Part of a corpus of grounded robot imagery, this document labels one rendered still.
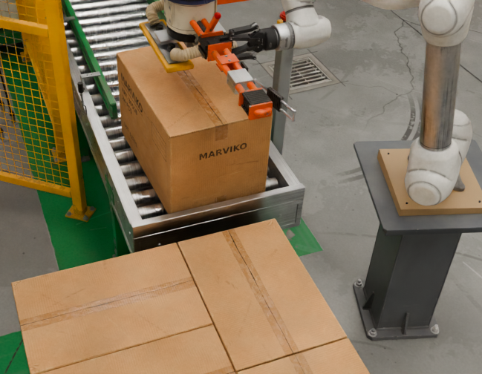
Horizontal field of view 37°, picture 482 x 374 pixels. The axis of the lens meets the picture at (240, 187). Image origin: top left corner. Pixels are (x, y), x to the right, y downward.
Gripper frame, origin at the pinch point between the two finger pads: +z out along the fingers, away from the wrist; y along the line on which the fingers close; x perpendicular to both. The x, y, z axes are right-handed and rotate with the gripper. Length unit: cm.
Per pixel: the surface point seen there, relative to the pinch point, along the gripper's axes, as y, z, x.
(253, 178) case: 58, -15, -4
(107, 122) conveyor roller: 70, 25, 66
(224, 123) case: 28.8, -1.9, -3.9
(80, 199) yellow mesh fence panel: 112, 41, 66
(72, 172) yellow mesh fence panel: 96, 43, 68
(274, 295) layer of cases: 69, -3, -52
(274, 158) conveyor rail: 64, -31, 11
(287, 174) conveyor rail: 64, -32, 0
